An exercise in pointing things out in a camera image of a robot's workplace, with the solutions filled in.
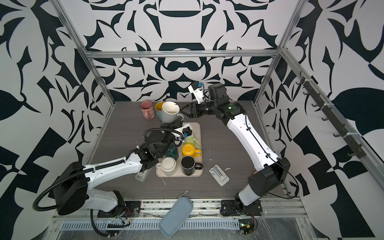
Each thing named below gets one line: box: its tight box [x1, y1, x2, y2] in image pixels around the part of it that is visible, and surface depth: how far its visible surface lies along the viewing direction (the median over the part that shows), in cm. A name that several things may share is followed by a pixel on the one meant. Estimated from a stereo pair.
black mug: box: [180, 155, 203, 176], surface depth 83 cm
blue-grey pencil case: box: [159, 190, 194, 238], surface depth 71 cm
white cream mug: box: [155, 156, 177, 177], surface depth 83 cm
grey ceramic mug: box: [161, 101, 184, 124], surface depth 72 cm
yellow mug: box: [182, 143, 202, 158], surface depth 86 cm
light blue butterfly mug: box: [154, 102, 164, 121], surface depth 106 cm
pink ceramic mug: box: [140, 100, 156, 120], surface depth 106 cm
